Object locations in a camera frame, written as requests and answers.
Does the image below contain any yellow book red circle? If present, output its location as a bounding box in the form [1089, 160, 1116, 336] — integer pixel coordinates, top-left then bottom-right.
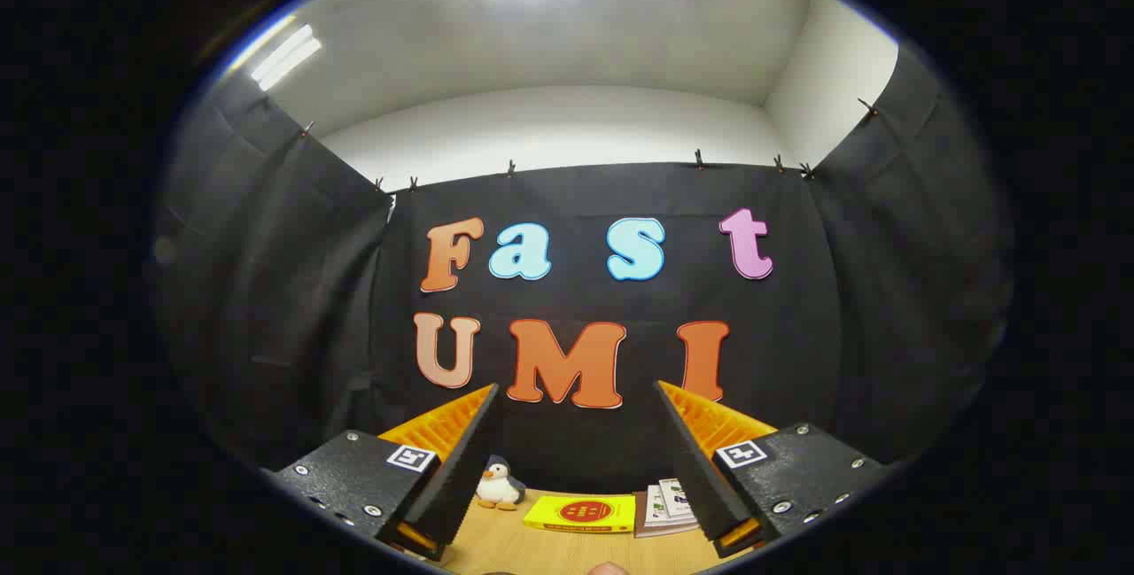
[523, 493, 637, 534]

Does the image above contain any white paperback book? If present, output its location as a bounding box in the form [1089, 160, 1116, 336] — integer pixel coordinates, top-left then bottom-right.
[633, 491, 703, 540]
[644, 484, 676, 528]

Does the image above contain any row of cloth clips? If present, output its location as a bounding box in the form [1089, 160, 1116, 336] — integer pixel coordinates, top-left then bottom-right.
[299, 97, 880, 193]

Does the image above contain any ceiling light panel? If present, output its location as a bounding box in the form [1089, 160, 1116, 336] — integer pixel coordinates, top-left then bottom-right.
[250, 23, 323, 92]

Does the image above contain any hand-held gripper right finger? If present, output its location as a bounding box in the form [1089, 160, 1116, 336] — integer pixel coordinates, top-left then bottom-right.
[653, 379, 890, 559]

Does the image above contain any black backdrop cloth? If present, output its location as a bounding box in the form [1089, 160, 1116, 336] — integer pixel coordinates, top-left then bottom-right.
[151, 42, 1015, 505]

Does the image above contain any penguin plush toy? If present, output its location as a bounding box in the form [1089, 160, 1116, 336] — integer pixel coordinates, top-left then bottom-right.
[476, 455, 527, 511]

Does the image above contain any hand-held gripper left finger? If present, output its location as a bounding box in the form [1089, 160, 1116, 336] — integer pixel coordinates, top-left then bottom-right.
[260, 383, 502, 565]

